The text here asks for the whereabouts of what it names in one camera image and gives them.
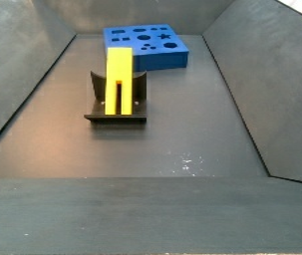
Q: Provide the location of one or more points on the black curved regrasp stand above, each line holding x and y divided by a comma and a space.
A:
138, 116

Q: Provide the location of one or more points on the blue shape-sorting board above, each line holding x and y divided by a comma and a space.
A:
158, 48

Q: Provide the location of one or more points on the yellow double-square peg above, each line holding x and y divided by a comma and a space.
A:
119, 79

